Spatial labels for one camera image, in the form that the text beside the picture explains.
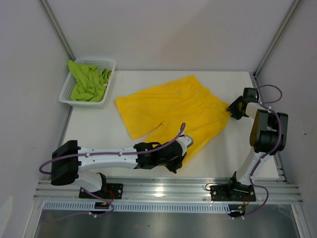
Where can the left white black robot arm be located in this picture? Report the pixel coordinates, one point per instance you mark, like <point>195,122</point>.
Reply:
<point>73,164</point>

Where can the aluminium mounting rail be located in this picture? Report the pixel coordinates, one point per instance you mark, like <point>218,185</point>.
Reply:
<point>172,190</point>

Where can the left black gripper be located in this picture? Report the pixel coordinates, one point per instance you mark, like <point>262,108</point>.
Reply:
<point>178,164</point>

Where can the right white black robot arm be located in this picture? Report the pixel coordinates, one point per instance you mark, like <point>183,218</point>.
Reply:
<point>267,137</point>

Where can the green fabric shorts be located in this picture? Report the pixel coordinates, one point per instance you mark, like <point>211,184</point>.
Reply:
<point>90,85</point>

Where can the white plastic mesh basket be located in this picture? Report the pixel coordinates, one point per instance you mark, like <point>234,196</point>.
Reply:
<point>101,63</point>

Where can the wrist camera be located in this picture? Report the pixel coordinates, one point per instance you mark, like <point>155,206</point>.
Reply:
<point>185,141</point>
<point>250,95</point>

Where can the aluminium corner post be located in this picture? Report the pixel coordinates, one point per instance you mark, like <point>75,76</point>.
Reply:
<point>46,8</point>
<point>287,19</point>

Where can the right aluminium corner post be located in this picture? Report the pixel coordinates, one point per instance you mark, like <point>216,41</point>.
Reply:
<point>287,19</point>

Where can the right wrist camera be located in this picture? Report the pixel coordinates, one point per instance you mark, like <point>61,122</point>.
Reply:
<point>250,95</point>

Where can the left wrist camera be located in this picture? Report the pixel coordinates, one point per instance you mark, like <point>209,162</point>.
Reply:
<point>185,141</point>

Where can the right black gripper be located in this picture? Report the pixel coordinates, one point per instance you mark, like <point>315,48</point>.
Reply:
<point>232,108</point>

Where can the yellow fabric shorts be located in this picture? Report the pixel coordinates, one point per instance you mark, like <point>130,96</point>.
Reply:
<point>158,112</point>

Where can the white slotted cable duct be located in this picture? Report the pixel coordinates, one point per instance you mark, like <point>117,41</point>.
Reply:
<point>138,207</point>

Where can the left aluminium corner post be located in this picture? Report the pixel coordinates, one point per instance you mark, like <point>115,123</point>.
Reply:
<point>46,8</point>

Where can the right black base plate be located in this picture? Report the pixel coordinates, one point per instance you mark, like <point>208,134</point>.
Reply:
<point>223,192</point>

